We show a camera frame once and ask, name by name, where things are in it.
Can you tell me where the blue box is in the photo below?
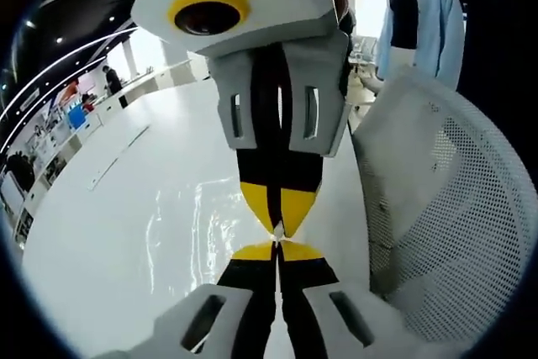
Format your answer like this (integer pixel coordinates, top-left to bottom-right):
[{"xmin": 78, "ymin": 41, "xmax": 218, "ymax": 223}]
[{"xmin": 66, "ymin": 105, "xmax": 86, "ymax": 129}]

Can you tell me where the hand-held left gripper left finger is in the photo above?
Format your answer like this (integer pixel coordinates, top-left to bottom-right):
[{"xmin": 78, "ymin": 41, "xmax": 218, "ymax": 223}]
[{"xmin": 90, "ymin": 240, "xmax": 279, "ymax": 359}]

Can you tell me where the long white counter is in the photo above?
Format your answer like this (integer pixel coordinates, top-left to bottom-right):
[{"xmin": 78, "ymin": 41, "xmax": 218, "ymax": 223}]
[{"xmin": 10, "ymin": 62, "xmax": 201, "ymax": 246}]

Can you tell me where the table cable slot cover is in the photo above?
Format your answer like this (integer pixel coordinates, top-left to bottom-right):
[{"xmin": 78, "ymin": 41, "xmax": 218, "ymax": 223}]
[
  {"xmin": 87, "ymin": 147, "xmax": 128, "ymax": 193},
  {"xmin": 124, "ymin": 124, "xmax": 151, "ymax": 152}
]

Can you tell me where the person in light blue shirt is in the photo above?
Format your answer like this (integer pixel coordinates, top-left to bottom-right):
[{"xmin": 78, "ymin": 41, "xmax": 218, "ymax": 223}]
[{"xmin": 375, "ymin": 0, "xmax": 467, "ymax": 92}]

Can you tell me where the clear food packaging bag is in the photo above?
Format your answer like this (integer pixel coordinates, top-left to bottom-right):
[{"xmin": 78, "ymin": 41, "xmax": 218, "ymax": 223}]
[{"xmin": 145, "ymin": 177, "xmax": 283, "ymax": 295}]

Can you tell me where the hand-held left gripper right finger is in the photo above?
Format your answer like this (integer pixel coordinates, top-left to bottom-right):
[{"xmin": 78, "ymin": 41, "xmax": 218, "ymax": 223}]
[{"xmin": 277, "ymin": 239, "xmax": 395, "ymax": 359}]

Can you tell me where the white mesh office chair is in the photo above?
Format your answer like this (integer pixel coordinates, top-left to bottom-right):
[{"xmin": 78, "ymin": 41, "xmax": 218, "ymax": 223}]
[{"xmin": 351, "ymin": 65, "xmax": 538, "ymax": 337}]

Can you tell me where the grey office chair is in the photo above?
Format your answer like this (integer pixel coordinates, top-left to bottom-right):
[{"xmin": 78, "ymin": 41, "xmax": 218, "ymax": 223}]
[{"xmin": 348, "ymin": 36, "xmax": 380, "ymax": 85}]

